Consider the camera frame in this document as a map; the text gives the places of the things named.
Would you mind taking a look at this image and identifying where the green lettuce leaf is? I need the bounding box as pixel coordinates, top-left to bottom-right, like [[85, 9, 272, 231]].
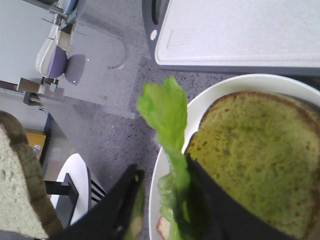
[[136, 76, 196, 240]]

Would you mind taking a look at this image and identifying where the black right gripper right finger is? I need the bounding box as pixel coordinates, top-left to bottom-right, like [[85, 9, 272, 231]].
[[174, 153, 291, 240]]

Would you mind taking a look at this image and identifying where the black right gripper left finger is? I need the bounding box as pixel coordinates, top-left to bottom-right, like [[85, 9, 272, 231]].
[[50, 164, 145, 240]]

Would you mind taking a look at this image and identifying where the white cutting board black rim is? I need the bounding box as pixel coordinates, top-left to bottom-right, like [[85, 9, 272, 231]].
[[142, 0, 320, 76]]

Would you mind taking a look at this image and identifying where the white round plate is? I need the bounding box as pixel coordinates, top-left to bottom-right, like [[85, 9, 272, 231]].
[[143, 76, 320, 240]]

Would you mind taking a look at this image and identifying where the toasted bread slice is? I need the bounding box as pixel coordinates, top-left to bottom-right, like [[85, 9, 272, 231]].
[[0, 111, 63, 239], [157, 91, 320, 240]]

